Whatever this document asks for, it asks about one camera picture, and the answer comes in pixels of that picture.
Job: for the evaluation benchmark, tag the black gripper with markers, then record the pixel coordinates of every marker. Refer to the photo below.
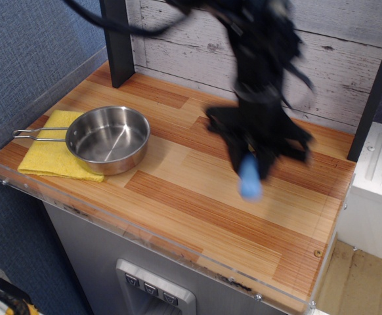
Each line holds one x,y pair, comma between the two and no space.
258,121

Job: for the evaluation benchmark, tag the blue and grey toy spoon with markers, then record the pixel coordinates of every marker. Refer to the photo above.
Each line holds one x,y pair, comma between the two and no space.
250,187

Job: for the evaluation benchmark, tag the stainless steel pot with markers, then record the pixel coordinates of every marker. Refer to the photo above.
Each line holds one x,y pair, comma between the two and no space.
106,141

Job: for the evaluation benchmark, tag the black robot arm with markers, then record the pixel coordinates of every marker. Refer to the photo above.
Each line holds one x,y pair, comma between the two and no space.
264,42

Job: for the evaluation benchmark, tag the yellow object bottom left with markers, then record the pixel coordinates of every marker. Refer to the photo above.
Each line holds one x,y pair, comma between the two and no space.
13,305

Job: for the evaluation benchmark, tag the white appliance at right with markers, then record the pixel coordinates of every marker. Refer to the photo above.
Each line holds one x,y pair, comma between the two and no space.
360,221

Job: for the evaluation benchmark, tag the grey cabinet with dispenser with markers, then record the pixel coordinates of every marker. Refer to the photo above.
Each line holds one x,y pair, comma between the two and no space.
121,276

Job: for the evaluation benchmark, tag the yellow cloth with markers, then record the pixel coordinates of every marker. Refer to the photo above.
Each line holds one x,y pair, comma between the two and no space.
51,156

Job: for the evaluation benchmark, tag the black right frame post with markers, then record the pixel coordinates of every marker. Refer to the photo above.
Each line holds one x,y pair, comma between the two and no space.
367,117

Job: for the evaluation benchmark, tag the black frame post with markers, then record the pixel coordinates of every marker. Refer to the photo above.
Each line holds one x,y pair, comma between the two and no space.
119,50
367,117

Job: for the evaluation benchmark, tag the black left frame post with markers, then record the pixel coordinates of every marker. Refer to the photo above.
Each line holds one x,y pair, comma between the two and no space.
119,50

